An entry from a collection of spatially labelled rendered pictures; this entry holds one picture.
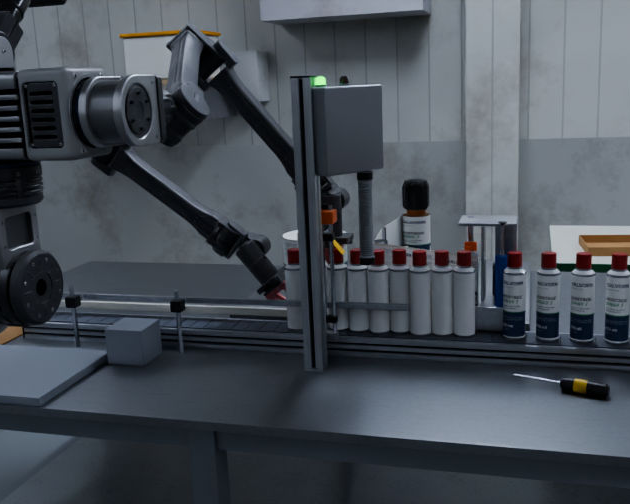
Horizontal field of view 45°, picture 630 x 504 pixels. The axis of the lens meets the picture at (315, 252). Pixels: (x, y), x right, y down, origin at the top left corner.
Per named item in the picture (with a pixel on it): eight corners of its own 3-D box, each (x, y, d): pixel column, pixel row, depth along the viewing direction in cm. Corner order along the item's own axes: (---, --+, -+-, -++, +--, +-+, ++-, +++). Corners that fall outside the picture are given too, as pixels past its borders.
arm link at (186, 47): (160, 38, 181) (189, 10, 178) (202, 77, 188) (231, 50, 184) (143, 128, 146) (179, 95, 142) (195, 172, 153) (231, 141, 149)
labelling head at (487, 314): (517, 316, 194) (518, 216, 189) (516, 332, 182) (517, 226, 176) (461, 313, 198) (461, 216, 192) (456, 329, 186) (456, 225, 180)
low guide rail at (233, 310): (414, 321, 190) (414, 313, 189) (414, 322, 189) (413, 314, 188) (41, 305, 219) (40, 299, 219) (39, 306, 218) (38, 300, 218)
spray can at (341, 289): (353, 327, 192) (350, 247, 188) (343, 333, 188) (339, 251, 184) (335, 324, 195) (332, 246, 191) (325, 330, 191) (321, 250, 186)
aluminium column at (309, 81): (328, 365, 181) (315, 75, 166) (323, 372, 176) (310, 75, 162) (309, 364, 182) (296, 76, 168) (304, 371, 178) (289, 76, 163)
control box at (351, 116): (384, 168, 175) (382, 84, 171) (328, 177, 164) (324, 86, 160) (354, 166, 182) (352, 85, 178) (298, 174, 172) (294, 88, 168)
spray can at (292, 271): (301, 332, 190) (297, 252, 185) (283, 330, 192) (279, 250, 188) (311, 326, 194) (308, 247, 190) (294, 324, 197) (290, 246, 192)
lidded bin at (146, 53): (224, 77, 482) (220, 32, 476) (197, 77, 445) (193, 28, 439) (154, 81, 496) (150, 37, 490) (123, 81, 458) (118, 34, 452)
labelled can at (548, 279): (558, 335, 179) (560, 250, 175) (559, 342, 174) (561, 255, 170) (535, 334, 181) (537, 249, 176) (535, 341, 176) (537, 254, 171)
